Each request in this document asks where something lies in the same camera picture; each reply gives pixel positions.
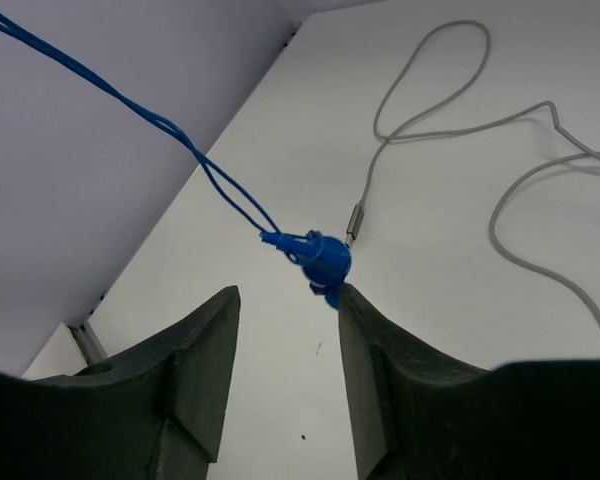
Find grey headphone cable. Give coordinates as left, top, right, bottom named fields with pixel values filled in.
left=343, top=19, right=600, bottom=359

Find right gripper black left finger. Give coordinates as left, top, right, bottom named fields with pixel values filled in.
left=0, top=286, right=240, bottom=479

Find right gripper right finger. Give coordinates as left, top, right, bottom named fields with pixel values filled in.
left=338, top=285, right=600, bottom=479

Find thin blue headphone cable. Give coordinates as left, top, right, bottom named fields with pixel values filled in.
left=0, top=7, right=354, bottom=311

